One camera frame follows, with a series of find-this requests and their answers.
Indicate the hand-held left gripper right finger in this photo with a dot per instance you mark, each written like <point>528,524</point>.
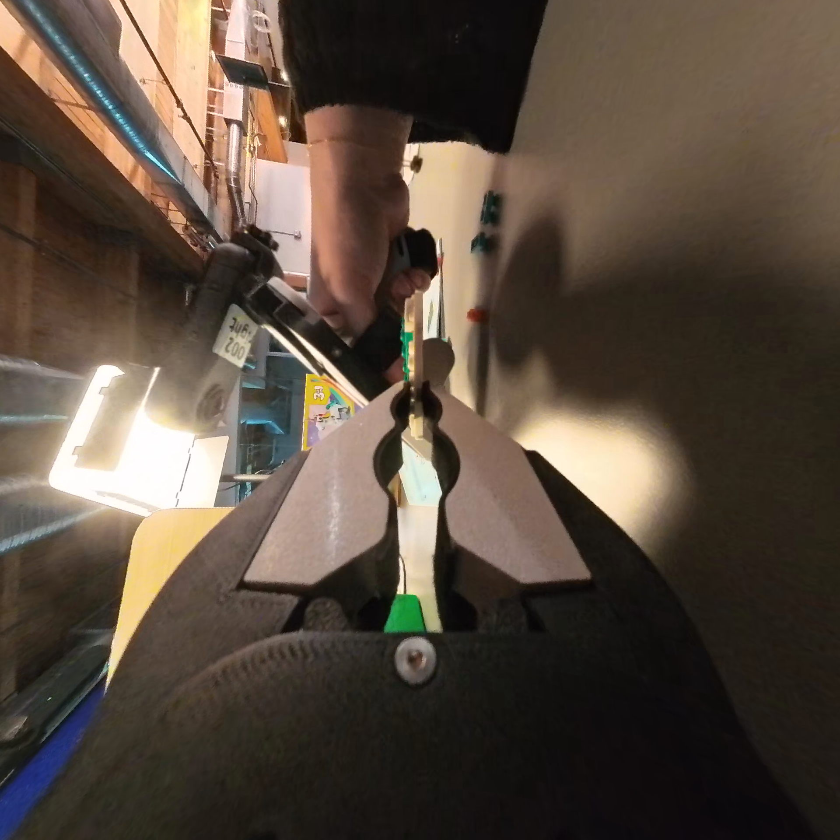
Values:
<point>518,518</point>

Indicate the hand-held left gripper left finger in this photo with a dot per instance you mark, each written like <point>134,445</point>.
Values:
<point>321,518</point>

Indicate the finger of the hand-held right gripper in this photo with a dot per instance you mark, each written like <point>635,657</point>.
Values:
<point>308,334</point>
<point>438,364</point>

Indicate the green lego plate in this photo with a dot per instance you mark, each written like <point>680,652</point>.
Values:
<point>403,338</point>

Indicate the orange lego plate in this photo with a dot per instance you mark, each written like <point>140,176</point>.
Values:
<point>478,315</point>

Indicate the colourful lego box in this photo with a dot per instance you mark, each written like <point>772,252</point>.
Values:
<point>325,413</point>

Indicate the person's right hand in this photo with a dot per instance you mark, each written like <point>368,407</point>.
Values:
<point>354,216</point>

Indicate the open instruction booklet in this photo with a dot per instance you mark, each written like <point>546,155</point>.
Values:
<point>433,308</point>

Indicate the green plastic bin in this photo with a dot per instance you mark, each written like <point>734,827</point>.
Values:
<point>403,613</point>

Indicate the bright white lamp panel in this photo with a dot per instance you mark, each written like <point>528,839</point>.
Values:
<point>138,453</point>

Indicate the wooden side table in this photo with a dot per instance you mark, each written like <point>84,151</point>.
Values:
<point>157,558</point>

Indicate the ribbed metal duct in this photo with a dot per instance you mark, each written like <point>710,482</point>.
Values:
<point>118,92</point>

